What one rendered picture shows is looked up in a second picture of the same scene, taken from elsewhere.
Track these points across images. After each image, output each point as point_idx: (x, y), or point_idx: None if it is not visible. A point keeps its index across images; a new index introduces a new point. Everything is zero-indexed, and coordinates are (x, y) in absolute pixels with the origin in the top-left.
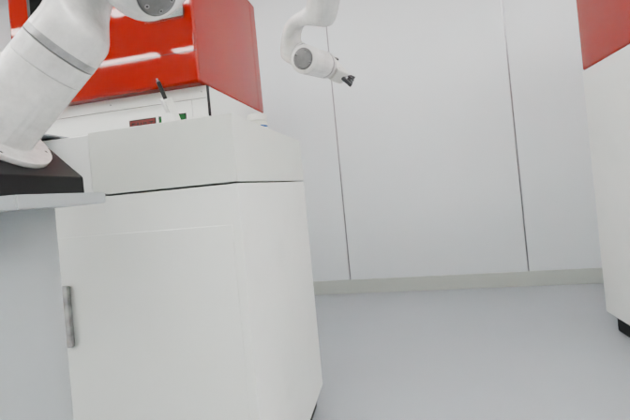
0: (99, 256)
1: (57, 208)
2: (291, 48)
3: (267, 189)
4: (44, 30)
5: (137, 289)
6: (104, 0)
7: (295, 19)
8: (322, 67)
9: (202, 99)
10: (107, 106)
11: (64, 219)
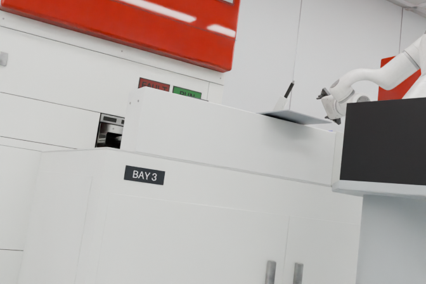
0: (328, 239)
1: (301, 189)
2: (348, 89)
3: None
4: None
5: (350, 272)
6: None
7: (373, 76)
8: None
9: (219, 85)
10: (117, 50)
11: (305, 200)
